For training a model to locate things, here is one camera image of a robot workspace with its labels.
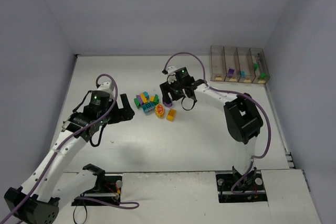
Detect green lego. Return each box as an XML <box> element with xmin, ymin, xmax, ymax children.
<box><xmin>259</xmin><ymin>73</ymin><xmax>266</xmax><ymax>79</ymax></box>
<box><xmin>150</xmin><ymin>94</ymin><xmax>159</xmax><ymax>106</ymax></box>
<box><xmin>133</xmin><ymin>98</ymin><xmax>141</xmax><ymax>109</ymax></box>

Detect orange oval lego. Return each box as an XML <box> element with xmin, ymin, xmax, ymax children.
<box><xmin>155</xmin><ymin>104</ymin><xmax>164</xmax><ymax>118</ymax></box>

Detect yellow square lego brick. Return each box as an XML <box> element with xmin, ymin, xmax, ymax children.
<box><xmin>166</xmin><ymin>109</ymin><xmax>176</xmax><ymax>122</ymax></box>

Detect purple long lego brick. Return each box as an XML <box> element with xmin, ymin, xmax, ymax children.
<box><xmin>228</xmin><ymin>68</ymin><xmax>235</xmax><ymax>76</ymax></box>

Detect green square lego brick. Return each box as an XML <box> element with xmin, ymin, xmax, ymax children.
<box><xmin>253</xmin><ymin>63</ymin><xmax>259</xmax><ymax>70</ymax></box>

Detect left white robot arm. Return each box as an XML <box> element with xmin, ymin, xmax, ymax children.
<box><xmin>4</xmin><ymin>88</ymin><xmax>135</xmax><ymax>223</ymax></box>

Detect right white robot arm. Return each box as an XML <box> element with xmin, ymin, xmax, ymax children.
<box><xmin>160</xmin><ymin>66</ymin><xmax>263</xmax><ymax>177</ymax></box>

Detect purple slanted lego in pile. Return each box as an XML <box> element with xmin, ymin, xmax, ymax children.
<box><xmin>136</xmin><ymin>93</ymin><xmax>148</xmax><ymax>106</ymax></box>

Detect yellow cyan lego top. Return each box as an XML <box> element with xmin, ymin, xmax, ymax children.
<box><xmin>140</xmin><ymin>91</ymin><xmax>149</xmax><ymax>103</ymax></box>

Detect clear bin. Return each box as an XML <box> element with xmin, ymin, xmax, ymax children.
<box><xmin>224</xmin><ymin>46</ymin><xmax>240</xmax><ymax>82</ymax></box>
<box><xmin>237</xmin><ymin>47</ymin><xmax>255</xmax><ymax>83</ymax></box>
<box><xmin>211</xmin><ymin>45</ymin><xmax>226</xmax><ymax>82</ymax></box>
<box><xmin>250</xmin><ymin>48</ymin><xmax>270</xmax><ymax>84</ymax></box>

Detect green lego in bin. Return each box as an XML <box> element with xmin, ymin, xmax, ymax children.
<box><xmin>259</xmin><ymin>73</ymin><xmax>266</xmax><ymax>79</ymax></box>

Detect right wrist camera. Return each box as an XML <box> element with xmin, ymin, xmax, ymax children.
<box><xmin>162</xmin><ymin>66</ymin><xmax>177</xmax><ymax>75</ymax></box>

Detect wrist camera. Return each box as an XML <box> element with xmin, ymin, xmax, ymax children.
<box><xmin>97</xmin><ymin>81</ymin><xmax>114</xmax><ymax>99</ymax></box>
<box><xmin>162</xmin><ymin>66</ymin><xmax>177</xmax><ymax>75</ymax></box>

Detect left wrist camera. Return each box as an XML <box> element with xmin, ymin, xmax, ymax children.
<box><xmin>97</xmin><ymin>81</ymin><xmax>114</xmax><ymax>99</ymax></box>

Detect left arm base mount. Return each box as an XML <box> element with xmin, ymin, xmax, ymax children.
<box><xmin>71</xmin><ymin>174</ymin><xmax>123</xmax><ymax>206</ymax></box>

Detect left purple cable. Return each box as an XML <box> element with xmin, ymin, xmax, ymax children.
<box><xmin>4</xmin><ymin>73</ymin><xmax>140</xmax><ymax>224</ymax></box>

